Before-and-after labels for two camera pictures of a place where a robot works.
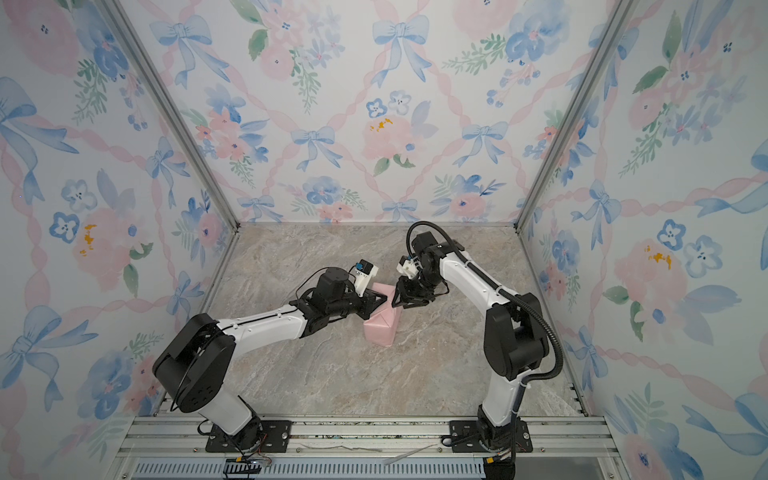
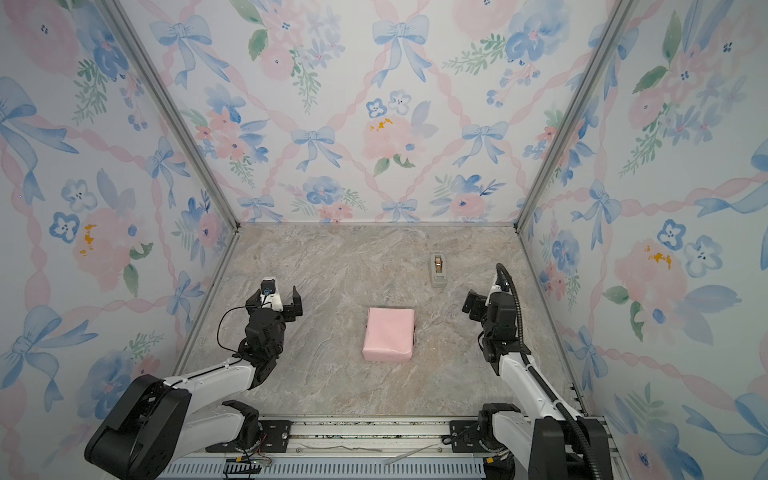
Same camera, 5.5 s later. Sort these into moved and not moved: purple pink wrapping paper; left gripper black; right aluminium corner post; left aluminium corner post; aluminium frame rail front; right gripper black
Moved: purple pink wrapping paper; left gripper black; right gripper black
Not moved: right aluminium corner post; aluminium frame rail front; left aluminium corner post
